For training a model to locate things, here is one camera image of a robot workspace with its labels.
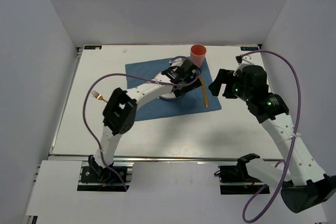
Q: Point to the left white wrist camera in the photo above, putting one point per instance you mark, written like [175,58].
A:
[176,62]

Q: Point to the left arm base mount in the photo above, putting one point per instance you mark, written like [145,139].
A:
[90,181]

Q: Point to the gold knife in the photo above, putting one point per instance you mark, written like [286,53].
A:
[204,91]

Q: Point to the gold fork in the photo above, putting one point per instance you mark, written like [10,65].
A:
[98,96]

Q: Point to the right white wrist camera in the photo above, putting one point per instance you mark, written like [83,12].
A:
[243,61]

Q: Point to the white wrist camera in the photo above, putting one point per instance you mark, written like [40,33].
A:
[176,62]
[243,61]

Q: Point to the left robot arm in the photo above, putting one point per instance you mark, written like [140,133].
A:
[120,111]

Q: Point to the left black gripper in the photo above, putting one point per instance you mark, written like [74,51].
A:
[178,92]

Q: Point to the blue cloth napkin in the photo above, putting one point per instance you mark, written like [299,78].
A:
[190,103]

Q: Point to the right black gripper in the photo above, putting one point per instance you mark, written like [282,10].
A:
[224,76]

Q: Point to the red cup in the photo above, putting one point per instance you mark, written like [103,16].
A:
[197,54]

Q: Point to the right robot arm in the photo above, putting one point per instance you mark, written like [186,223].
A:
[305,184]

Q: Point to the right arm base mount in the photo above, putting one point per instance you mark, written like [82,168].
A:
[231,183]

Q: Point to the round plate with red characters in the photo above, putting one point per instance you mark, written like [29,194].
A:
[168,96]

